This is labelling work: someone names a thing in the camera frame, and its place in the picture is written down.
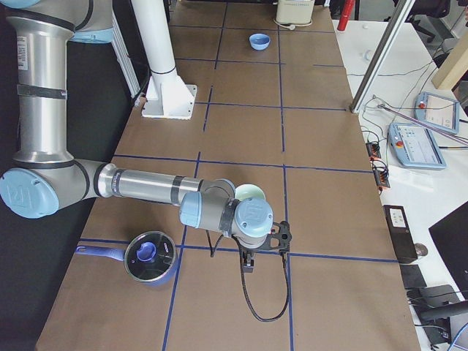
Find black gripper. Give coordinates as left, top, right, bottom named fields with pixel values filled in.
left=240, top=221, right=292, bottom=273

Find green bowl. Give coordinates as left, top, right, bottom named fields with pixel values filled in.
left=235, top=184, right=265, bottom=201

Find blue bowl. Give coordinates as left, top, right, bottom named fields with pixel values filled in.
left=249, top=33, right=271, bottom=50

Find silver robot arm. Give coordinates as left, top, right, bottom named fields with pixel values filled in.
left=1, top=1, right=292, bottom=272

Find black power box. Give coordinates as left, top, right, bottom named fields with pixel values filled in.
left=383, top=205, right=418, bottom=264

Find blue pot with glass lid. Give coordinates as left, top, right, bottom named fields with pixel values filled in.
left=75, top=231, right=179, bottom=287

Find orange black connector board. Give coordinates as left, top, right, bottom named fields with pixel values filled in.
left=366, top=142, right=381, bottom=161

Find brown paper table cover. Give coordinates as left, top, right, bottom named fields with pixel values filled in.
left=36, top=1, right=420, bottom=350

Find near teach pendant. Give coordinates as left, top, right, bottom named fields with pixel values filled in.
left=388, top=122, right=446, bottom=170

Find teach pendant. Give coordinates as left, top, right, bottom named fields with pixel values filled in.
left=388, top=122, right=446, bottom=170
left=415, top=91, right=460, bottom=135

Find far teach pendant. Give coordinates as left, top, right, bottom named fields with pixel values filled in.
left=415, top=91, right=460, bottom=135

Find cream cylindrical appliance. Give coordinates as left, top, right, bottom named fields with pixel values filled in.
left=275, top=0, right=314, bottom=25

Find red bottle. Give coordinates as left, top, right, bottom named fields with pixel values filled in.
left=337, top=0, right=355, bottom=31

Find wooden beam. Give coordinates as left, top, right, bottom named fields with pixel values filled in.
left=432, top=33, right=468, bottom=90

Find white pillar with base plate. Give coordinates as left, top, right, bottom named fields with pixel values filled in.
left=132, top=0, right=197, bottom=120

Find aluminium frame post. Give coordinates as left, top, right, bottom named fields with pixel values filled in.
left=350, top=0, right=415, bottom=113

